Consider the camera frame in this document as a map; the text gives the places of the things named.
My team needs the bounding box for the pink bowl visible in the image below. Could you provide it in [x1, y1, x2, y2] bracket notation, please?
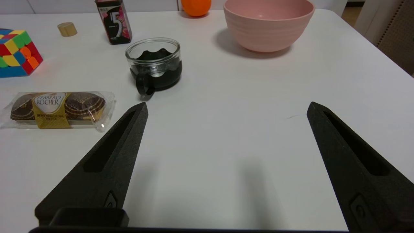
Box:
[223, 0, 315, 53]

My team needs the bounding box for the brown perforated panel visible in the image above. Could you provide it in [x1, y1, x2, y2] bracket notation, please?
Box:
[377, 0, 414, 76]

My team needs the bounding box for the multicoloured puzzle cube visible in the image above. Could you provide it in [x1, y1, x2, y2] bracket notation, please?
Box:
[0, 28, 43, 78]

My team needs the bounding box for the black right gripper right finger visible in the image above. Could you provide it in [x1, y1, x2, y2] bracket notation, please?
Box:
[307, 102, 414, 233]

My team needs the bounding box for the chocolate pack in clear wrap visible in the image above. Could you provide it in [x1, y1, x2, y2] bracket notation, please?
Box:
[0, 91, 115, 132]

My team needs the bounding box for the small wooden cylinder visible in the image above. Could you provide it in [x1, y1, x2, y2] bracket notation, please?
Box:
[58, 22, 78, 37]

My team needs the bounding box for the glass cup with black holder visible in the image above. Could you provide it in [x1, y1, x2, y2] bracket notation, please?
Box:
[125, 38, 182, 100]

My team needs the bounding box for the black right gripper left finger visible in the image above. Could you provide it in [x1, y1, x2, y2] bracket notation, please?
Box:
[35, 102, 148, 227]

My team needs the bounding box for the orange ball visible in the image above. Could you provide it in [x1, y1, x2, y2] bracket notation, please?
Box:
[181, 0, 212, 17]

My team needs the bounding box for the black pink gum box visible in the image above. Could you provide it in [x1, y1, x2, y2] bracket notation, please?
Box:
[95, 0, 132, 45]

